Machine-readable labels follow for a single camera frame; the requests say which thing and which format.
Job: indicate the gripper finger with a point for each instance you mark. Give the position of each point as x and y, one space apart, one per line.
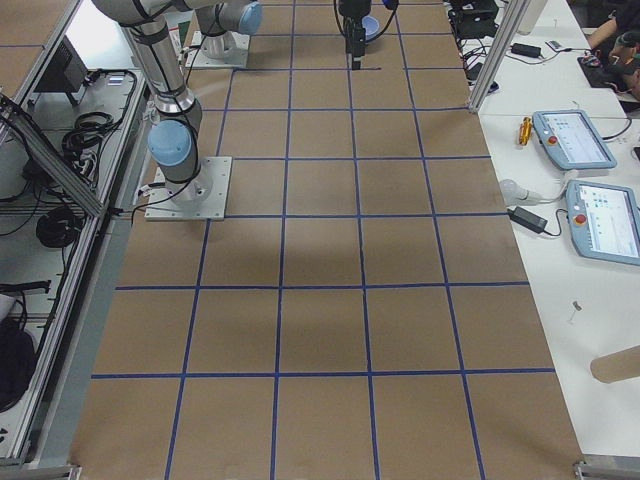
355 37

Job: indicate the blue bowl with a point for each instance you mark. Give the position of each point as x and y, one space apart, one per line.
371 27

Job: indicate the gold cylinder tool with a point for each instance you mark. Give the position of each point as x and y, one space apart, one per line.
524 134

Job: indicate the near teach pendant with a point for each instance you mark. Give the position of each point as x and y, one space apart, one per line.
603 221

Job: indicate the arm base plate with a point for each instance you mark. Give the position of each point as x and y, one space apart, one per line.
227 51
204 198

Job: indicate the teach pendant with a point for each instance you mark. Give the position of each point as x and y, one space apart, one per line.
603 221
571 141

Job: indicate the cardboard tube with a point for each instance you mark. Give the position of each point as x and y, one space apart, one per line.
617 366

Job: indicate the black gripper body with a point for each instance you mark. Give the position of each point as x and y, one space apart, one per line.
352 11

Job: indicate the white light bulb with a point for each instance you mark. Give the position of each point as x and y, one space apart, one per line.
515 195

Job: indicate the aluminium frame post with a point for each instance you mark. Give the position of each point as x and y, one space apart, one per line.
513 15

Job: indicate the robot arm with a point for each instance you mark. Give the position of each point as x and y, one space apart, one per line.
173 141

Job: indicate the far teach pendant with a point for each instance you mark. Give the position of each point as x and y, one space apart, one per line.
571 141

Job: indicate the brown paper mat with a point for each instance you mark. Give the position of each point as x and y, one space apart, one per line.
361 313

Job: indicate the black power adapter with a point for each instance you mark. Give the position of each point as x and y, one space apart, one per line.
527 219

